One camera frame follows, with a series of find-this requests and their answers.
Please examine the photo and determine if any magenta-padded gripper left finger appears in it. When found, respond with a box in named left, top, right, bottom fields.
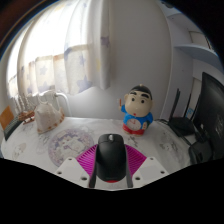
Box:
left=54, top=143, right=100, bottom=190

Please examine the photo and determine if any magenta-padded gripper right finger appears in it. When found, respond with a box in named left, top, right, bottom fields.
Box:
left=123, top=143, right=169, bottom=190

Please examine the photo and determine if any black computer mouse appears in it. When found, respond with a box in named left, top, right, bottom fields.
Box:
left=95, top=133, right=129, bottom=184

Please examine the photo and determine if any round purple printed mouse pad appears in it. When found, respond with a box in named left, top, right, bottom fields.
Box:
left=47, top=128, right=96, bottom=168

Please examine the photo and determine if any white printed tablecloth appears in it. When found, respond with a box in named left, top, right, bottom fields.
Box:
left=0, top=115, right=201, bottom=191

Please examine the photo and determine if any black router with antennas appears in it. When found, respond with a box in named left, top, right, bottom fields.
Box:
left=166, top=88, right=198, bottom=138

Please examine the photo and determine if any large white conch shell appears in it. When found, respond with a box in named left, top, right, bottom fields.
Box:
left=33, top=99, right=66, bottom=135

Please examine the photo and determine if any cartoon boy figurine clock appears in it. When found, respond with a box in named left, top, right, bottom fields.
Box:
left=119, top=83, right=155, bottom=137

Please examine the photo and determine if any wooden model sailing ship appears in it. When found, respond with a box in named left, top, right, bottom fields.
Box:
left=13, top=94, right=36, bottom=125

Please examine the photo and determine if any dark keyboard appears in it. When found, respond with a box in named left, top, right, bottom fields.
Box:
left=2, top=116, right=24, bottom=141

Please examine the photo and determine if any black computer monitor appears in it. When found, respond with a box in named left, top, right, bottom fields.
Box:
left=193, top=71, right=224, bottom=161

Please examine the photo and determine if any orange wooden chair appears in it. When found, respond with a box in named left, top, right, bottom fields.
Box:
left=0, top=105, right=16, bottom=131

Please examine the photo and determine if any white star-print curtain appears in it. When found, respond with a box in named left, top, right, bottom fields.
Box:
left=6, top=0, right=112, bottom=99

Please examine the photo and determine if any white wall shelf unit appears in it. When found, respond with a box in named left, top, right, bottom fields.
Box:
left=159, top=0, right=224, bottom=74

